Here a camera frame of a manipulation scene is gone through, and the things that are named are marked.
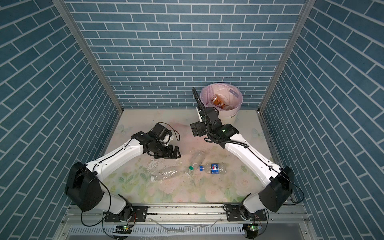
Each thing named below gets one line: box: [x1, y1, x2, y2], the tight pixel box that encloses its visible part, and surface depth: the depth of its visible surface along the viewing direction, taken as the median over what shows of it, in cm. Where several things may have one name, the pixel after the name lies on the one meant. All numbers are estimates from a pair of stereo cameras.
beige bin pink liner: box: [200, 82, 244, 125], surface depth 99 cm
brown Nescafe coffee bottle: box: [211, 94, 225, 109], surface depth 101 cm
